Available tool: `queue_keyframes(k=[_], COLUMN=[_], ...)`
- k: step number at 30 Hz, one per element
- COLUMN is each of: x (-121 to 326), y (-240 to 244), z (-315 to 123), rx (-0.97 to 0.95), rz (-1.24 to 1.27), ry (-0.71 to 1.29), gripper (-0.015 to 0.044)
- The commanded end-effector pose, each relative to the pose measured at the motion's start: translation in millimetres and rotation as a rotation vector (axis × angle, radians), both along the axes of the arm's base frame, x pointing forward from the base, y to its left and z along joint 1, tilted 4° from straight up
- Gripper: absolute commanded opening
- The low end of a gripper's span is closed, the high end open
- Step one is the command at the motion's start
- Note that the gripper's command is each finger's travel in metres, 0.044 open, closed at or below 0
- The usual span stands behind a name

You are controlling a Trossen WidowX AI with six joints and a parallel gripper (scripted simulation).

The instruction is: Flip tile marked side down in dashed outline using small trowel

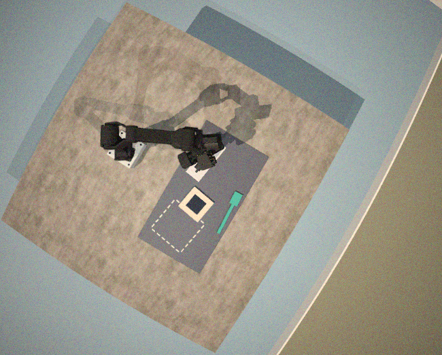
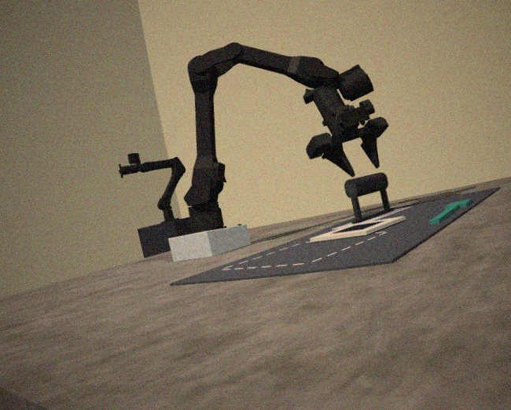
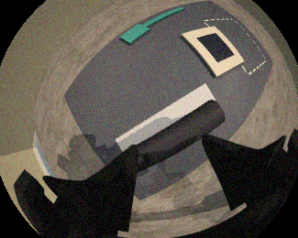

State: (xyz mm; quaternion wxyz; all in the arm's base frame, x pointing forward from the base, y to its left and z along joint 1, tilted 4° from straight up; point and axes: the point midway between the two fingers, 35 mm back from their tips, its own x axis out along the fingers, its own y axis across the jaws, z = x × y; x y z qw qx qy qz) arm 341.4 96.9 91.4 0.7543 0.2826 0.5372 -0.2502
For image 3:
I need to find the beige square tile with dark square marking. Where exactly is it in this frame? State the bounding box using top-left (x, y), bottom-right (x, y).
top-left (182, 27), bottom-right (244, 78)

